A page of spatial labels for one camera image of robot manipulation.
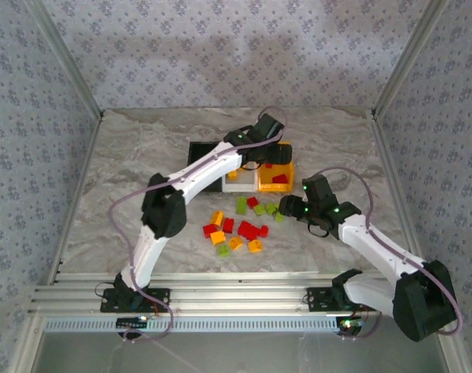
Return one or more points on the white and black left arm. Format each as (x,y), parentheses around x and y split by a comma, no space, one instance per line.
(204,167)

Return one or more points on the black plastic bin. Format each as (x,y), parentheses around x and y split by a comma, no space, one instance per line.
(198,149)

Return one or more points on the grey reflective shelf panel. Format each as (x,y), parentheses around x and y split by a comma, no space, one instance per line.
(239,357)

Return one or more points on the long green lego brick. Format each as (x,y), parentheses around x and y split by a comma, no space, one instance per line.
(241,205)

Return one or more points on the aluminium frame post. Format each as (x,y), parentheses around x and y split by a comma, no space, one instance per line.
(67,58)
(406,58)

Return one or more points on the yellow plastic bin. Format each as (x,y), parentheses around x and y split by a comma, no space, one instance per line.
(268,187)

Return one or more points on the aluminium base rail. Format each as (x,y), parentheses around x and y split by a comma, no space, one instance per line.
(239,295)

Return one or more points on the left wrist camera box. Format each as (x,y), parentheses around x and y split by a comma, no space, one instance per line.
(270,127)

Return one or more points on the aluminium frame leg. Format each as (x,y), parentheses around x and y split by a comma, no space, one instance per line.
(25,349)
(451,351)

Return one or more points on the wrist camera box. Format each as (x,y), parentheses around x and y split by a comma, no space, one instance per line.
(319,190)
(270,127)

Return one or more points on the orange lego brick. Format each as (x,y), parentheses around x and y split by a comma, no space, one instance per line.
(217,218)
(236,243)
(255,246)
(218,237)
(232,175)

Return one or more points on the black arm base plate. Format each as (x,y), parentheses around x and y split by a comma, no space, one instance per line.
(317,299)
(161,295)

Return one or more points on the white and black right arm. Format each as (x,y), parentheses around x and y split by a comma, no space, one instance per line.
(375,241)

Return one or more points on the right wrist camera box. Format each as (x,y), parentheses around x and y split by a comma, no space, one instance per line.
(319,190)

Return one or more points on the aluminium side rail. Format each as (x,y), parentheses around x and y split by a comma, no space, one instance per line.
(77,194)
(396,186)

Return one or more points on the white plastic bin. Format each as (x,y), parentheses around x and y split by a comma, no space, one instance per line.
(247,177)

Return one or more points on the small circuit board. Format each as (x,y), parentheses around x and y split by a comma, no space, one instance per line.
(348,323)
(130,322)

